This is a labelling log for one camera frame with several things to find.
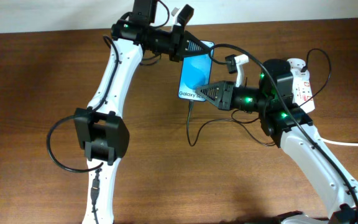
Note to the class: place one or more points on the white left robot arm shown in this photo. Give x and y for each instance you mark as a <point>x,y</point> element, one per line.
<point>100,128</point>

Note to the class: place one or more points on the blue Galaxy smartphone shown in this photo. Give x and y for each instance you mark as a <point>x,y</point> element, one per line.
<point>195,72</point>

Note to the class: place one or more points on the white power strip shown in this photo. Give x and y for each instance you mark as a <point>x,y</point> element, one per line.
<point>301,85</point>

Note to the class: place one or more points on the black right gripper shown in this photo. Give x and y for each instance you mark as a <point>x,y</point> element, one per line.
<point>227,95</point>

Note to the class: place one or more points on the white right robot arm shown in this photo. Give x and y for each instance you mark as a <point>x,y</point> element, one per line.
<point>293,131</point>

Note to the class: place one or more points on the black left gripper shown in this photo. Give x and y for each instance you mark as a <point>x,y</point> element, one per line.
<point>184,38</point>

